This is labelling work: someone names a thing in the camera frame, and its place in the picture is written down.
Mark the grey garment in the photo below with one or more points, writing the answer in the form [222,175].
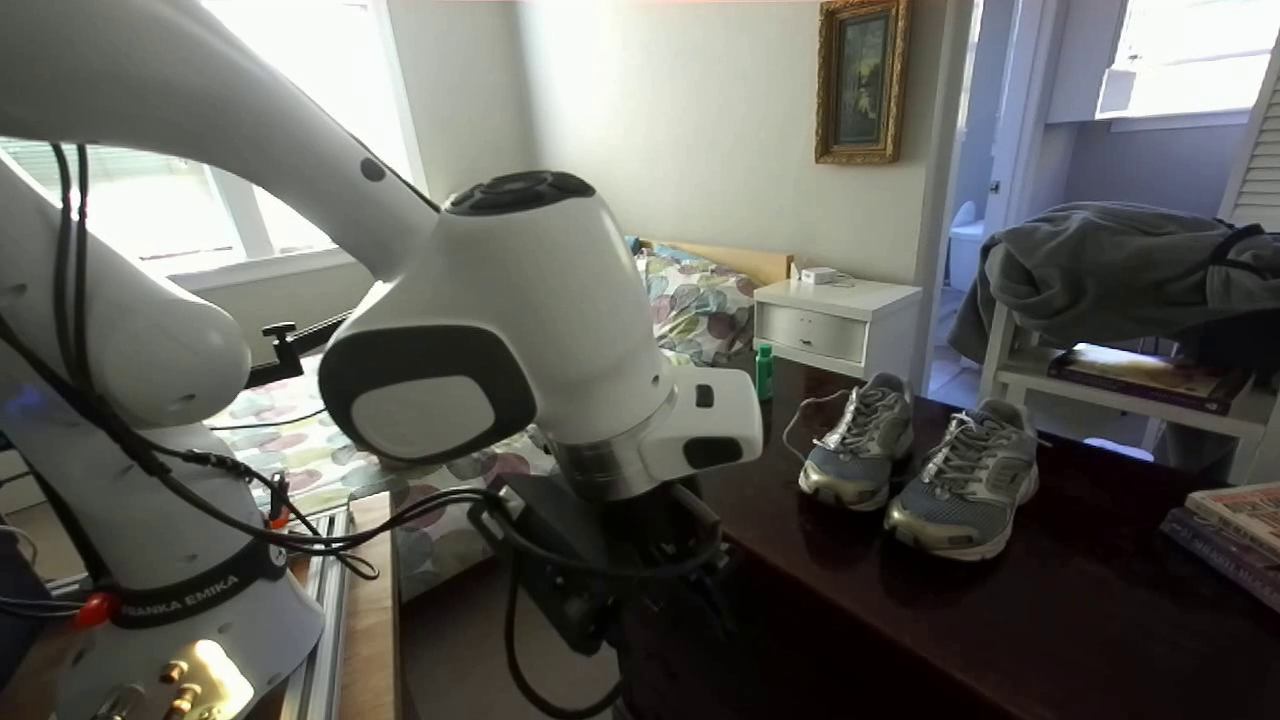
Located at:
[1122,274]

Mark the aluminium rail frame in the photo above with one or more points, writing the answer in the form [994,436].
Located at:
[316,641]

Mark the black clamp bracket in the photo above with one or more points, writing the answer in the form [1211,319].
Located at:
[282,351]

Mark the small white box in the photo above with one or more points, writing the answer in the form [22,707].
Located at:
[819,274]

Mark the dark wood dresser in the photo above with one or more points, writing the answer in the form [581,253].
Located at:
[1002,627]

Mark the blue grey sneaker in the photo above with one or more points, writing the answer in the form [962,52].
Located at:
[965,486]
[861,445]

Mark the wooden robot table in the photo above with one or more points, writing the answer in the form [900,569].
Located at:
[371,612]

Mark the brown book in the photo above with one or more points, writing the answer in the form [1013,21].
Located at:
[1146,374]

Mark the gold framed picture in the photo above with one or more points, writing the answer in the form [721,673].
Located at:
[861,82]

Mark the white shelf rack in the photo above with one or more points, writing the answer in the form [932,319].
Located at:
[1132,392]

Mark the tan book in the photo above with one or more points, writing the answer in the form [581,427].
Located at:
[1235,535]

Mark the green plastic bottle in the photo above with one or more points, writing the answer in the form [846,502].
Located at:
[765,374]

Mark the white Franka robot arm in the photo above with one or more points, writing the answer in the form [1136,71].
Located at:
[532,294]

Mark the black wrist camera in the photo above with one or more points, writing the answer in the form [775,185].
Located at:
[563,573]

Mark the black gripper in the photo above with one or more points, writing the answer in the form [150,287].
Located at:
[665,544]

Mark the white nightstand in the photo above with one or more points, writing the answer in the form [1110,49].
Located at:
[840,324]

